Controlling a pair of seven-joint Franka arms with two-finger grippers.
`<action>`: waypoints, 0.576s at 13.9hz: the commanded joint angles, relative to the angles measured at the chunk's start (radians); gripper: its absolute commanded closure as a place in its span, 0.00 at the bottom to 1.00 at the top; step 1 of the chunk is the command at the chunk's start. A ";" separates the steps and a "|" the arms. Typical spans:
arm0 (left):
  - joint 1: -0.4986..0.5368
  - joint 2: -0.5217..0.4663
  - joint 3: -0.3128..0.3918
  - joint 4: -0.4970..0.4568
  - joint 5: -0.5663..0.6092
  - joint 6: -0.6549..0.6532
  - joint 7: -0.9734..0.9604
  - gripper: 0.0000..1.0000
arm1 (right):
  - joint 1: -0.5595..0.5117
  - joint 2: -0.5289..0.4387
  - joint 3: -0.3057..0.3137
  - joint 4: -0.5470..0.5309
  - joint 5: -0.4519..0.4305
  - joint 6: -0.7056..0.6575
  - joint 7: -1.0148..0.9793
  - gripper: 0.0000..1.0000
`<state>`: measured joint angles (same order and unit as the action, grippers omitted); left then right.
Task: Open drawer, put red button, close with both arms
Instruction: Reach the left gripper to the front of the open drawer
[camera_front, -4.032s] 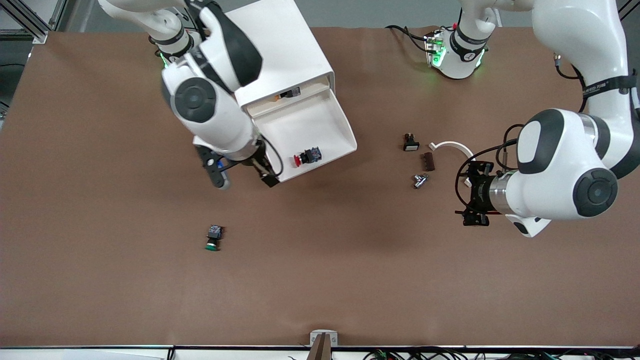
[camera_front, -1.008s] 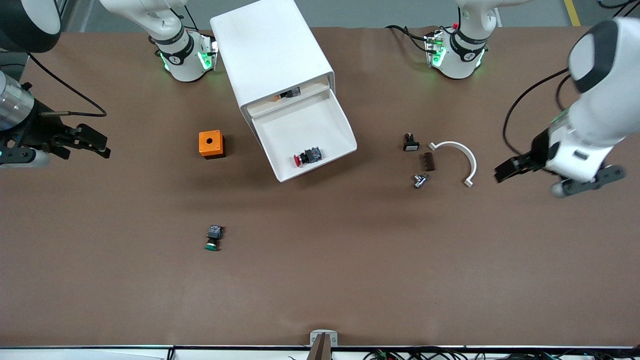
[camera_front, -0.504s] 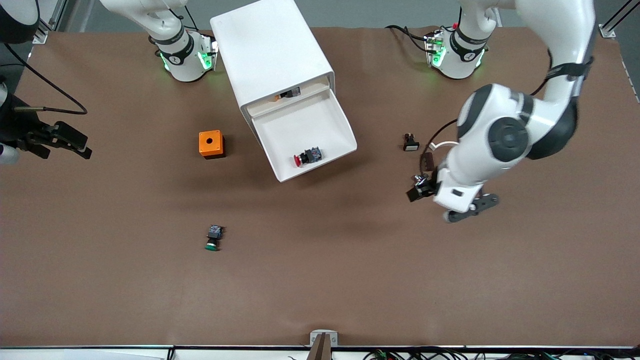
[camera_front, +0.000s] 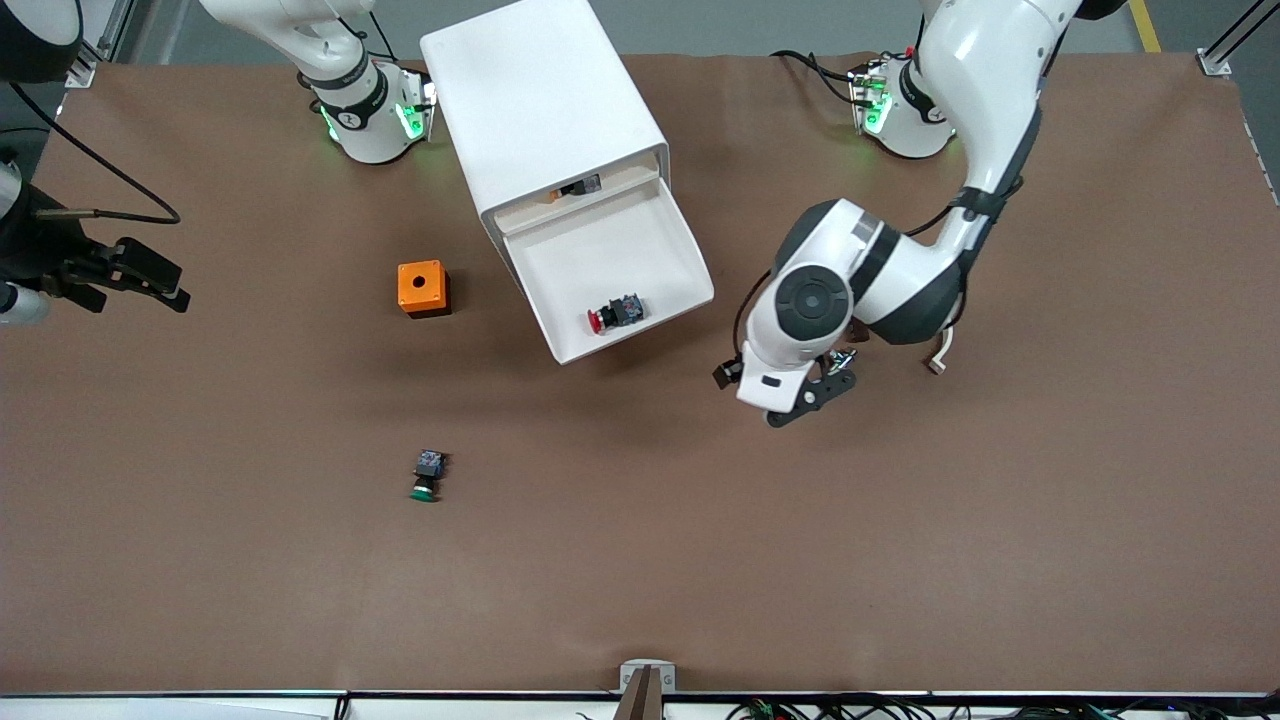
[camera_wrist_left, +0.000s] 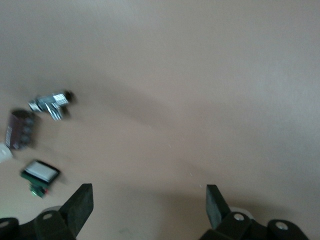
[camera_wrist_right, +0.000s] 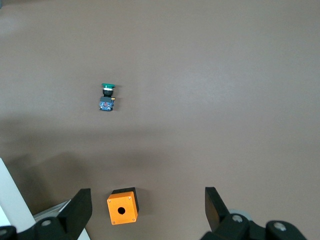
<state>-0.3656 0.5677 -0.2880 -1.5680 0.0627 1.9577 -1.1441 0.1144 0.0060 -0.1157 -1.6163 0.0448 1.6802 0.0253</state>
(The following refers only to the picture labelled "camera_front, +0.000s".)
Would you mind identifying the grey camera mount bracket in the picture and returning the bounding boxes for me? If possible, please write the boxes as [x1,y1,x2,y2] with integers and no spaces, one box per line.
[615,659,678,720]

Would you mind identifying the aluminium frame post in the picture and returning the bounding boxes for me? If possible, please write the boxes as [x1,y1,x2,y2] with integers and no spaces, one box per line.
[60,0,137,89]
[1196,0,1280,78]

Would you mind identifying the black base cable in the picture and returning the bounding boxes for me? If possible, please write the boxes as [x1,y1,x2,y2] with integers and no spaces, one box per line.
[770,48,863,107]

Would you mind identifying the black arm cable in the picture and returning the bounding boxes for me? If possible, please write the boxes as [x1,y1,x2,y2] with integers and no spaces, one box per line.
[8,80,183,227]
[733,268,783,363]

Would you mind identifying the red push button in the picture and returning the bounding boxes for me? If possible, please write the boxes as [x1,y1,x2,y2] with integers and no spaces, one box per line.
[587,293,647,336]

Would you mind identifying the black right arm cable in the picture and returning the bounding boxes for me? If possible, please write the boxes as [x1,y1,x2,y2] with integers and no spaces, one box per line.
[8,80,183,227]

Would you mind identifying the green push button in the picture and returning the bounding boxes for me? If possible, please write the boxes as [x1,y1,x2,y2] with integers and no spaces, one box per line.
[408,450,451,503]

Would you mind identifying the orange button box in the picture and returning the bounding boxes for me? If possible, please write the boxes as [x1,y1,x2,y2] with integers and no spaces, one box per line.
[397,260,452,320]

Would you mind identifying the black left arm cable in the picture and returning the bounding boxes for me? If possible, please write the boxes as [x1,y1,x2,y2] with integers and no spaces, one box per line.
[733,268,783,363]

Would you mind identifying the black cable bundle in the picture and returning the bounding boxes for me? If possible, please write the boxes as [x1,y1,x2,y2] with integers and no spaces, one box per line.
[730,698,1131,720]

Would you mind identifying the white table edge rail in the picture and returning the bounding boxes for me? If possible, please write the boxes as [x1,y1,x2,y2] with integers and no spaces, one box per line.
[0,689,1280,720]

